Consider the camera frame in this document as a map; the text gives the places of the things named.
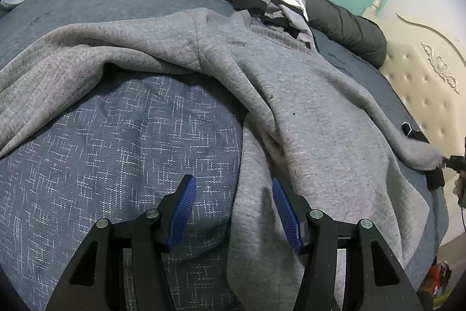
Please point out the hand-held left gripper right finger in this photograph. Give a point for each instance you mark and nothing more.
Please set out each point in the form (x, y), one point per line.
(287, 212)

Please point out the grey knit sweater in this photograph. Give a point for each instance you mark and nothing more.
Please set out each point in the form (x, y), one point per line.
(291, 96)

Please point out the cream tufted headboard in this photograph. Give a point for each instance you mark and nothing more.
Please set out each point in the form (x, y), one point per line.
(418, 88)

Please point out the black sock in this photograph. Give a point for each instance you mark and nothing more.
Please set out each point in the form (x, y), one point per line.
(435, 178)

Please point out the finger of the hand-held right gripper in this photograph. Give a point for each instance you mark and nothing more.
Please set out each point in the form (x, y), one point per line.
(455, 162)

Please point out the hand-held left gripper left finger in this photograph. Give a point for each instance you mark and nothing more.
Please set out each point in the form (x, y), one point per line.
(182, 209)

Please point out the colourful floor clutter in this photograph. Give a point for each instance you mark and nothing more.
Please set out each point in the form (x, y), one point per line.
(437, 278)

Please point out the blue woven bed blanket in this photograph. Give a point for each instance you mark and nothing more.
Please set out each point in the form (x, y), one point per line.
(109, 132)

